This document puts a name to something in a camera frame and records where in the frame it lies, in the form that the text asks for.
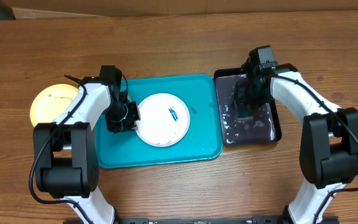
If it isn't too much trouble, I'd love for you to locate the green sponge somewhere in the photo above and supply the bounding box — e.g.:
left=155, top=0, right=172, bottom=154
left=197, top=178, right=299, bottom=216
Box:
left=236, top=104, right=253, bottom=120

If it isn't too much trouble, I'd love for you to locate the cardboard backdrop panel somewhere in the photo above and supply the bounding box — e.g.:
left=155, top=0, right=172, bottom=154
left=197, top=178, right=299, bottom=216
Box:
left=5, top=0, right=358, bottom=16

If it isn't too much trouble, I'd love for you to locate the black water tray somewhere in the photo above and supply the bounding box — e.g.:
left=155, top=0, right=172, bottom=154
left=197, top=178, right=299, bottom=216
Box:
left=214, top=68, right=282, bottom=146

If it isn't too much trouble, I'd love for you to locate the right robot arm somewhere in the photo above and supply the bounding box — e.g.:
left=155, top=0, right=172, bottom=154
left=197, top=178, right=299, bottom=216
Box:
left=234, top=62, right=358, bottom=223

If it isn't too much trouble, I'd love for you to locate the yellow round plate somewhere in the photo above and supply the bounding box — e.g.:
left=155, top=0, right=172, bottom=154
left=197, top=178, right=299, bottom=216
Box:
left=30, top=84, right=78, bottom=127

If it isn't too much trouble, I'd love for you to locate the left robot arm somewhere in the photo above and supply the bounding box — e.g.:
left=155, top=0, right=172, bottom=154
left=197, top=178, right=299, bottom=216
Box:
left=28, top=74, right=140, bottom=223

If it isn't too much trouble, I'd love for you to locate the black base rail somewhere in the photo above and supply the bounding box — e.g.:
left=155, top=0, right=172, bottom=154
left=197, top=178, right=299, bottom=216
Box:
left=63, top=214, right=340, bottom=224

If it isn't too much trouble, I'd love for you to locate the teal plastic tray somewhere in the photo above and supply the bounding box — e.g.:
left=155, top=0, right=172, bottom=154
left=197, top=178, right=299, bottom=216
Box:
left=94, top=74, right=223, bottom=169

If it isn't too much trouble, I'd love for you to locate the white round plate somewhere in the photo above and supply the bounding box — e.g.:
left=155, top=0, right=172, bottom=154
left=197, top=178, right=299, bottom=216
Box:
left=136, top=93, right=191, bottom=147

